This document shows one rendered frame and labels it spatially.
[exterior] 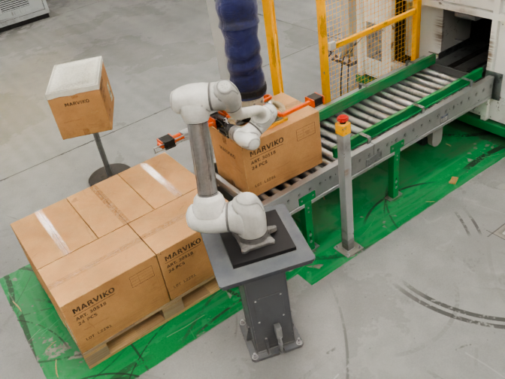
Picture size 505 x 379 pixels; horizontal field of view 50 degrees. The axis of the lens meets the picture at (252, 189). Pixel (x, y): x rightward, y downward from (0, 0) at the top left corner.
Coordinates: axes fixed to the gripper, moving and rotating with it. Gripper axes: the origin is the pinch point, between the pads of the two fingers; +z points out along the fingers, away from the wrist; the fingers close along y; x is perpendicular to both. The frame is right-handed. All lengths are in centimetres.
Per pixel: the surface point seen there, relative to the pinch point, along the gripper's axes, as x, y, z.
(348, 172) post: 58, 44, -52
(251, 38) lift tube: 28, -44, -10
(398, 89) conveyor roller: 182, 56, 19
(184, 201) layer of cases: -27, 54, 15
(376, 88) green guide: 160, 48, 23
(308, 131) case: 54, 25, -20
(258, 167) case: 13.7, 32.6, -17.8
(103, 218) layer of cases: -75, 53, 39
